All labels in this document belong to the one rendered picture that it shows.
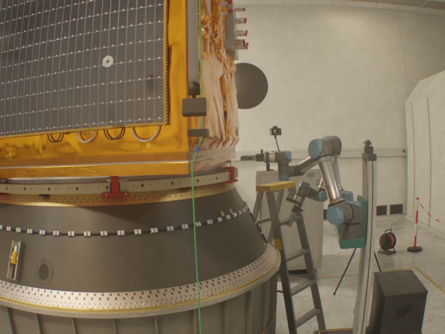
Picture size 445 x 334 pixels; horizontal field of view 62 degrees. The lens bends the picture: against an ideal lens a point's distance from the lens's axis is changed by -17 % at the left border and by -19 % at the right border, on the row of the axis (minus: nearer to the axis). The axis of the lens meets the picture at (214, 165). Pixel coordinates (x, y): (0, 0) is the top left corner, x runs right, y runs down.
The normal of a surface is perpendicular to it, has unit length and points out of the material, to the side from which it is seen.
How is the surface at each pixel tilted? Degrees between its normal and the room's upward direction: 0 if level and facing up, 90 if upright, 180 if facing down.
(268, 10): 90
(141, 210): 62
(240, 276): 43
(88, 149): 95
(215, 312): 90
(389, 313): 90
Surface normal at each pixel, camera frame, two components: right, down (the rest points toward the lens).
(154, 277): 0.37, -0.44
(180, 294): 0.33, -0.72
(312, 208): -0.11, 0.05
